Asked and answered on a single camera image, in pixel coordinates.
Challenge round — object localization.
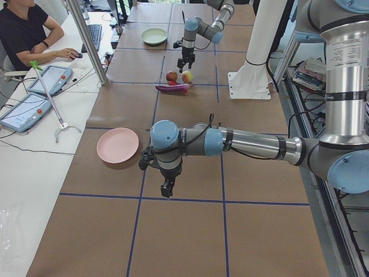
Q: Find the red yellow pomegranate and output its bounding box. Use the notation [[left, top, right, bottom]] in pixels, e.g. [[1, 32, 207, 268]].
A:
[[165, 70, 178, 82]]

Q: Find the pink plate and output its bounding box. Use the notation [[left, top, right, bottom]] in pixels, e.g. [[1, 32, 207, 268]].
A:
[[96, 128, 139, 164]]

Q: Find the far teach pendant tablet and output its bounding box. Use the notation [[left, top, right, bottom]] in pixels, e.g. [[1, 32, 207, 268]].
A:
[[27, 65, 73, 96]]

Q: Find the near teach pendant tablet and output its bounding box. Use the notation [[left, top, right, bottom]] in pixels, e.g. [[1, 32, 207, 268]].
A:
[[1, 93, 51, 133]]

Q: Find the seated person black shirt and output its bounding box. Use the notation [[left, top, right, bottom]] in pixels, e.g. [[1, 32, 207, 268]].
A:
[[1, 1, 79, 70]]

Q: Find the green plate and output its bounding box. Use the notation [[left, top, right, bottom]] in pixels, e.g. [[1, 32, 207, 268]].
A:
[[141, 28, 168, 46]]

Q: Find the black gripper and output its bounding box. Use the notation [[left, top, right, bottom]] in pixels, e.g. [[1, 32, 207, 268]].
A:
[[177, 47, 195, 73], [157, 155, 183, 197]]

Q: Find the pink green peach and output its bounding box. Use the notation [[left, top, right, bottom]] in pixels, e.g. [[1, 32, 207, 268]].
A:
[[181, 70, 194, 84]]

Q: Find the black keyboard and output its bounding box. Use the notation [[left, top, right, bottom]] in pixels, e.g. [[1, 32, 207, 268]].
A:
[[87, 24, 103, 51]]

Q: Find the aluminium frame post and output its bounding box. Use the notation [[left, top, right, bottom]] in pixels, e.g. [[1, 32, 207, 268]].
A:
[[61, 0, 108, 85]]

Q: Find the grabber reaching stick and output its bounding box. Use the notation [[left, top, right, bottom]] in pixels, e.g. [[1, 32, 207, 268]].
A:
[[30, 60, 82, 144]]

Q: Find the stack of books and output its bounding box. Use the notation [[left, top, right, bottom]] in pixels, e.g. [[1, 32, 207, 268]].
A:
[[292, 57, 326, 91]]

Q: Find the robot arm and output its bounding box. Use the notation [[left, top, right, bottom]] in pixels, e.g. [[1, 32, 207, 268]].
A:
[[139, 1, 368, 197], [173, 0, 235, 73]]

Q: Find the purple eggplant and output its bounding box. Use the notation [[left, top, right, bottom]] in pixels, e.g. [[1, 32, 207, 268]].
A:
[[155, 84, 192, 93]]

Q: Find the teach pendant tablet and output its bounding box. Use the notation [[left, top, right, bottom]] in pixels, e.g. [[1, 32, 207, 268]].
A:
[[27, 65, 73, 96], [1, 93, 51, 133]]

